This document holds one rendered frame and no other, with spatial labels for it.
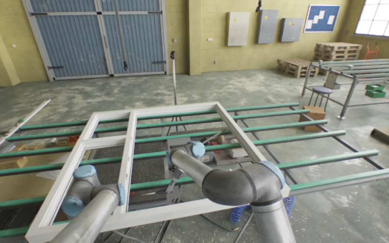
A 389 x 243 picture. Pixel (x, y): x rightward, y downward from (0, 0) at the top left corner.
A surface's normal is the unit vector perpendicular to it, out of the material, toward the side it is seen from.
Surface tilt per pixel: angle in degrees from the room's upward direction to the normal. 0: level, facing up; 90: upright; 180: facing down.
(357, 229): 0
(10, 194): 0
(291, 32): 90
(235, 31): 90
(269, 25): 90
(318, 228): 0
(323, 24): 90
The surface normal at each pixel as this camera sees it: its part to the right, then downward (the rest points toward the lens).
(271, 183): 0.33, -0.22
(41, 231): 0.00, -0.88
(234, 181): -0.21, -0.60
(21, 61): 0.18, 0.47
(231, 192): -0.33, -0.10
